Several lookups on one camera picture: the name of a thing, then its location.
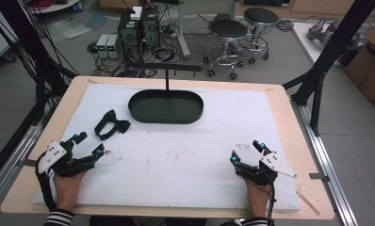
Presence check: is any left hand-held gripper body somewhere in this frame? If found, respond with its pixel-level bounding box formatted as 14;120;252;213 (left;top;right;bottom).
37;139;97;177

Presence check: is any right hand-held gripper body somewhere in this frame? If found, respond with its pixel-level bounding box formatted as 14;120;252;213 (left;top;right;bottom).
236;151;298;186

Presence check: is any black bow tie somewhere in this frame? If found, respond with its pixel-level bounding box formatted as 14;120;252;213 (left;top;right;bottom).
93;108;132;141

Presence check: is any black stand with oval tray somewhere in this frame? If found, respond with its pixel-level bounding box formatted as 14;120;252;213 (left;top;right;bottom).
127;63;204;125

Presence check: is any person's right hand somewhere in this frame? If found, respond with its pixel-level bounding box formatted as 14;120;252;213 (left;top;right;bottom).
245;181;272;219

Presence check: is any person's left hand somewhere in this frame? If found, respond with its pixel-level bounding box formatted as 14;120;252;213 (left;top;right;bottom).
53;170;88;211

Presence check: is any white foam mat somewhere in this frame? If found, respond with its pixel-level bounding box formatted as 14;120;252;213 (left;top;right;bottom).
33;83;302;212

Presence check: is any thin wooden stick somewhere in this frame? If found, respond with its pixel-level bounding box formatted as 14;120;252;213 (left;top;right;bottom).
296;190;321;217

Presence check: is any grey power supply unit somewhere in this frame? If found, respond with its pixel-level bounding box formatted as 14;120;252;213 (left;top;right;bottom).
106;34;122;59
95;33;110;59

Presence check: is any black computer tower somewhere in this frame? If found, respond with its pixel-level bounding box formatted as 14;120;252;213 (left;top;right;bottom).
140;5;161;53
117;11;143;62

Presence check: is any black round stool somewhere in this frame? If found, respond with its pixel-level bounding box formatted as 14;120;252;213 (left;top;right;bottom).
203;18;250;81
241;7;281;65

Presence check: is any brown cardboard box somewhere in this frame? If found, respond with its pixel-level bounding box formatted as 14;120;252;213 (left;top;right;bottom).
343;21;375;110

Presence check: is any grey robot part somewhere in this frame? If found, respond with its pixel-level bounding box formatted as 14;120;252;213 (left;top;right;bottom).
307;16;367;66

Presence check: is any white desk leg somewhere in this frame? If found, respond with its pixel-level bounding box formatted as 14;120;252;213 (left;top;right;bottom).
175;0;192;61

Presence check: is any white box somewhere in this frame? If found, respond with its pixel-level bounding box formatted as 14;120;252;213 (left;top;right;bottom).
129;6;143;21

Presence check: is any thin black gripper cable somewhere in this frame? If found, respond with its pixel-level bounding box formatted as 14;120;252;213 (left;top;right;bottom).
268;183;277;226

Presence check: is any black sleeved gripper cable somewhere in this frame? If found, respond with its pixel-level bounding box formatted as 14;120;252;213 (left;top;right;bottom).
34;152;58;212

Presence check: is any aluminium rail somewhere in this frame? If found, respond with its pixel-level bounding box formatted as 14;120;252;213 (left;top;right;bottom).
0;103;57;215
289;97;360;226

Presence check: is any black metal frame strut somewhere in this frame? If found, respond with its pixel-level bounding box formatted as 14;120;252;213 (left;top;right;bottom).
0;0;80;126
282;0;375;137

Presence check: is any tangle of floor cables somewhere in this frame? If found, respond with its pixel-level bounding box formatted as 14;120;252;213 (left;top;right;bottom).
86;18;205;78

